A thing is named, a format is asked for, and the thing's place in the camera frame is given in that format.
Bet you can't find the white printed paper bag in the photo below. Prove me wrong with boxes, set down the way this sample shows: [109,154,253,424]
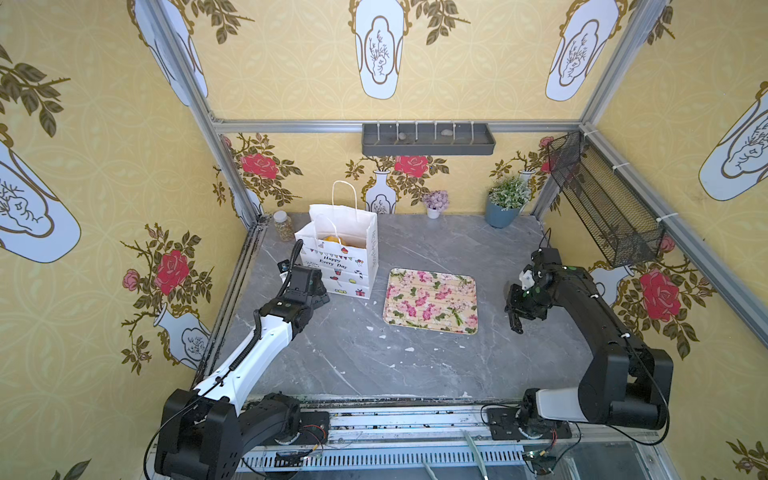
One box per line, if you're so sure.
[295,199,379,299]

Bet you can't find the black metal tongs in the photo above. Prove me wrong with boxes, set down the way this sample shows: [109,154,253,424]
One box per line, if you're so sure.
[504,284,524,335]

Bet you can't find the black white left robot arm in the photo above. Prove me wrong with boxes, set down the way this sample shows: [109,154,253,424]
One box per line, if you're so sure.
[151,266,329,479]

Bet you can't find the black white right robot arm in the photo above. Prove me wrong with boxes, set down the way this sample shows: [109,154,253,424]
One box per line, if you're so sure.
[505,247,674,430]

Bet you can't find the glass jar with sprinkles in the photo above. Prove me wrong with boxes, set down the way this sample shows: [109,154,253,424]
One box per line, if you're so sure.
[273,210,295,242]

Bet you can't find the floral rectangular tray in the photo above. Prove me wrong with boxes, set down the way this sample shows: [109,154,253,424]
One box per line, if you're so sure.
[383,268,479,335]

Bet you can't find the green plant blue pot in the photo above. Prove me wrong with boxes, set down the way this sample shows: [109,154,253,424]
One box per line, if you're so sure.
[485,176,532,229]

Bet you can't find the small purple flower pot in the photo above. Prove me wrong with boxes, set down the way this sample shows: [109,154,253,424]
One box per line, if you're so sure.
[422,190,450,219]

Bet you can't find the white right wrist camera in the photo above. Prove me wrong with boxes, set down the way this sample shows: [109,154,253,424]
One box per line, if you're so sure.
[519,269,536,291]

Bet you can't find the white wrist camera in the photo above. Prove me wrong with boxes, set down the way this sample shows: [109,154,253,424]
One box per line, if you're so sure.
[277,259,291,280]
[519,269,536,291]

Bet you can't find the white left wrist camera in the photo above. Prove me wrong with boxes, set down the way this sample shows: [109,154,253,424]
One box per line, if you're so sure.
[277,259,291,280]

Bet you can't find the black wire mesh basket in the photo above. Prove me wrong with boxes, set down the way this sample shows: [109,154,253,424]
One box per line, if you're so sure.
[547,131,665,267]

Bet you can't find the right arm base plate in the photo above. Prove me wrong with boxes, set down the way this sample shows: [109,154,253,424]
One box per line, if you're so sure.
[480,404,573,442]

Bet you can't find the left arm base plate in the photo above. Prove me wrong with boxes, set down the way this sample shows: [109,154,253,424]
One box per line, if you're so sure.
[262,411,330,447]

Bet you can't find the grey wall shelf rack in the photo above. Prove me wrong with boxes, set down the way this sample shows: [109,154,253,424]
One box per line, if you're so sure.
[361,121,496,157]

